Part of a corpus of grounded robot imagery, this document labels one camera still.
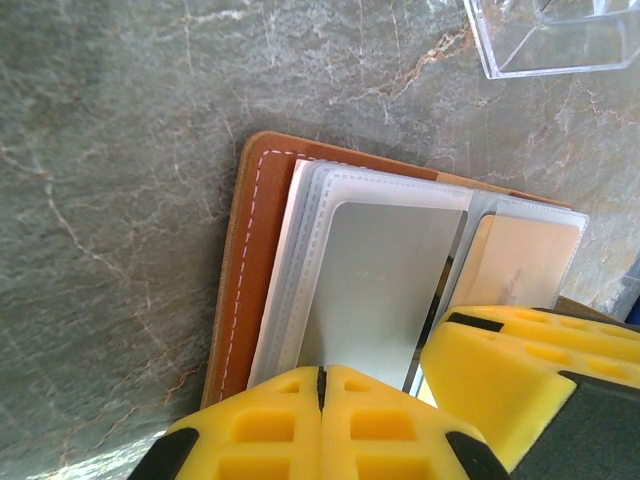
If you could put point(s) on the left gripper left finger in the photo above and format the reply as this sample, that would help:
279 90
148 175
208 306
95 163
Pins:
225 415

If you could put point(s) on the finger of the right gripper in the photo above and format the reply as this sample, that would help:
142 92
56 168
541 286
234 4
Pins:
540 325
490 390

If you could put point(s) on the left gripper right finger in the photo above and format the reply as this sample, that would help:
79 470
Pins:
430 425

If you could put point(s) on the silver card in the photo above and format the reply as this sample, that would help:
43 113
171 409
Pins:
380 280

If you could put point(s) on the brown leather card holder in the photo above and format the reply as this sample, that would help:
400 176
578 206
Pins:
260 240

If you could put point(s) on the beige card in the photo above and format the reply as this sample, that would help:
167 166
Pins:
525 260

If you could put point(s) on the clear acrylic card organizer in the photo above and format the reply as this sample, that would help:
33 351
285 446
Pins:
550 50

